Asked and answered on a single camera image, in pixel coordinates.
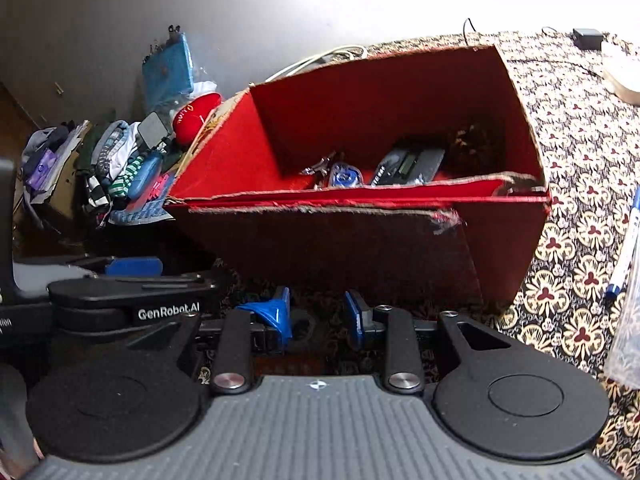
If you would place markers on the clear plastic bag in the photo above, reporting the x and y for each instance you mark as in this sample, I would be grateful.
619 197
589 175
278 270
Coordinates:
622 363

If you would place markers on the pile of clothes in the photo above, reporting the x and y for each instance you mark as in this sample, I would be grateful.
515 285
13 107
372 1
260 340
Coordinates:
86 172

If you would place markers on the white power strip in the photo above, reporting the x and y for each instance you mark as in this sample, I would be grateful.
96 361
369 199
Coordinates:
620 70

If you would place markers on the blue glasses case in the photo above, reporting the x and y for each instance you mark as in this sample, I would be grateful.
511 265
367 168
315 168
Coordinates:
148 172

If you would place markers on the black power adapter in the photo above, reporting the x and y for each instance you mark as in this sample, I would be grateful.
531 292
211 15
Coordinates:
587 39

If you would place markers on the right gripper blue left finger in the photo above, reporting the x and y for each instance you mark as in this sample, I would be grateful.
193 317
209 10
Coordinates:
275 313

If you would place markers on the black digital device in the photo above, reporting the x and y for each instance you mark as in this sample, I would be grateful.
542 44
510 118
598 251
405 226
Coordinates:
408 167

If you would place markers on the blue capped marker pen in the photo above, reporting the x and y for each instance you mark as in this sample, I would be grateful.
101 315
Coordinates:
623 262

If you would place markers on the yellow printed card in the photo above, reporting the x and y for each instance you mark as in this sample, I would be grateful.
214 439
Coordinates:
214 121

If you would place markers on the blue tape dispenser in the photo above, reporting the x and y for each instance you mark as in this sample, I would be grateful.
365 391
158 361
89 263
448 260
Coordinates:
344 175

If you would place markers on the red cardboard box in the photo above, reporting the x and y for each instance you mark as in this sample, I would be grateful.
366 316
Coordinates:
467 236

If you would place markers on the pine cone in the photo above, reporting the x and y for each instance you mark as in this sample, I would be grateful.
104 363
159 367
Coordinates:
470 146

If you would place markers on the blue notebook bag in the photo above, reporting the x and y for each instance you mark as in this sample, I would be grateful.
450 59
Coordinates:
168 70

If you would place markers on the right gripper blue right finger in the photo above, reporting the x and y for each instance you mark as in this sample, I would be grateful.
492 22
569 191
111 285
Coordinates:
366 325

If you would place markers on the red plush cushion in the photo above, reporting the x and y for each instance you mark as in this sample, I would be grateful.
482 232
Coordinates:
191 118

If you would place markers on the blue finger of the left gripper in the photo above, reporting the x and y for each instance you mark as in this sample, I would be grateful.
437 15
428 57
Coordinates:
135 267

